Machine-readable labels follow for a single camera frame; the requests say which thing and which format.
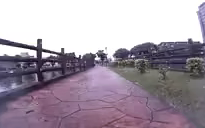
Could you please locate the red stone paved path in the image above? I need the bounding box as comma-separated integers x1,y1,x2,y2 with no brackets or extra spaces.
0,65,199,128

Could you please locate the group of dark trees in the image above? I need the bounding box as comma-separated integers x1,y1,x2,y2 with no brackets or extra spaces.
81,41,159,66

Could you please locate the row of flowering bushes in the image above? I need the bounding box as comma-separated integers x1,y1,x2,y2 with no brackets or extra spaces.
115,57,205,81

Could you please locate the grey kerb edge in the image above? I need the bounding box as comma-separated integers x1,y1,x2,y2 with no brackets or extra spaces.
0,65,95,107

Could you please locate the grass strip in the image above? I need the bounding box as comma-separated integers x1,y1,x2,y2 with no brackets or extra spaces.
108,65,205,128

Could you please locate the water surface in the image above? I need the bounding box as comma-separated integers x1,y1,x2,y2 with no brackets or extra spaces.
0,70,63,96

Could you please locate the dark wooden rail fence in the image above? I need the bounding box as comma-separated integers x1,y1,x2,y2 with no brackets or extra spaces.
0,35,96,83

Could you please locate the dark wooden wall fence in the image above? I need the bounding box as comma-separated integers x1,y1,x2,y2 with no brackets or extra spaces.
149,40,205,72

